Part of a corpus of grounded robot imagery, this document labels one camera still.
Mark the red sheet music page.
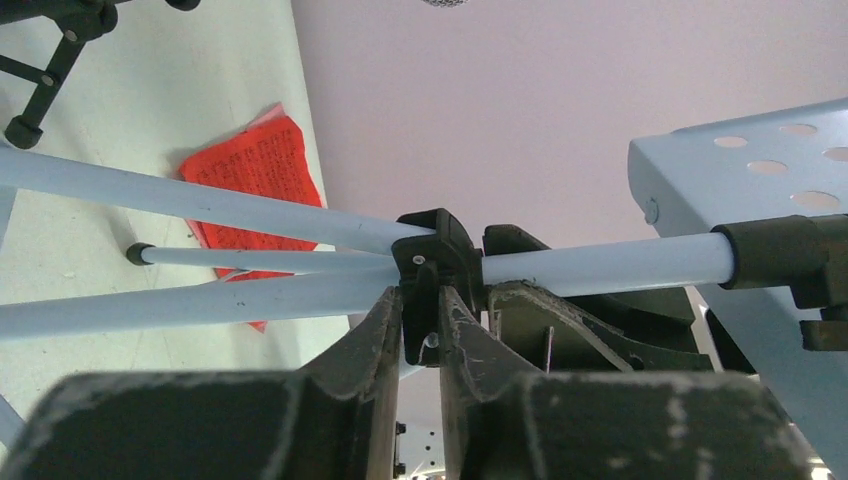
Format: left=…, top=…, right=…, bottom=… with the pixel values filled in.
left=178, top=102, right=326, bottom=334

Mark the light blue music stand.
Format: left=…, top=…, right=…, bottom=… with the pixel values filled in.
left=1, top=100, right=847, bottom=475

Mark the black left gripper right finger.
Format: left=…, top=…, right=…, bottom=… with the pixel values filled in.
left=439, top=287, right=811, bottom=479

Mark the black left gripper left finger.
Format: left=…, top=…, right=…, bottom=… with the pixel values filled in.
left=1, top=288, right=402, bottom=479

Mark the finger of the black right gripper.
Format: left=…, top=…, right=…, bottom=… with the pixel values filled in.
left=482, top=223, right=717, bottom=374

